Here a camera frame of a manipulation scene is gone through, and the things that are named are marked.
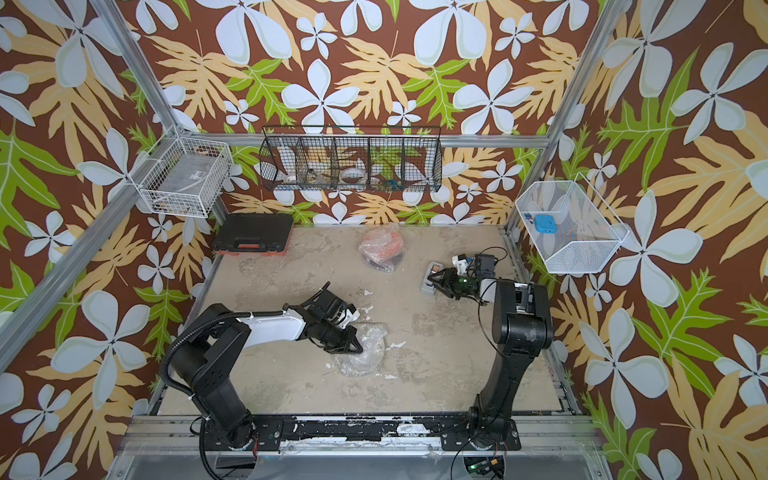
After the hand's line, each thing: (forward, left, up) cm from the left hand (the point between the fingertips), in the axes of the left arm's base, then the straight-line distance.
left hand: (364, 348), depth 88 cm
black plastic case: (+46, +44, 0) cm, 63 cm away
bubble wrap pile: (+3, -2, +2) cm, 4 cm away
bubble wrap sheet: (+29, -7, +1) cm, 30 cm away
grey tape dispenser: (+20, -21, +2) cm, 29 cm away
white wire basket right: (+24, -59, +27) cm, 69 cm away
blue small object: (+28, -53, +25) cm, 65 cm away
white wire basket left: (+39, +53, +33) cm, 74 cm away
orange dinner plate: (+35, -5, +6) cm, 35 cm away
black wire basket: (+53, +7, +30) cm, 61 cm away
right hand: (+22, -22, +4) cm, 31 cm away
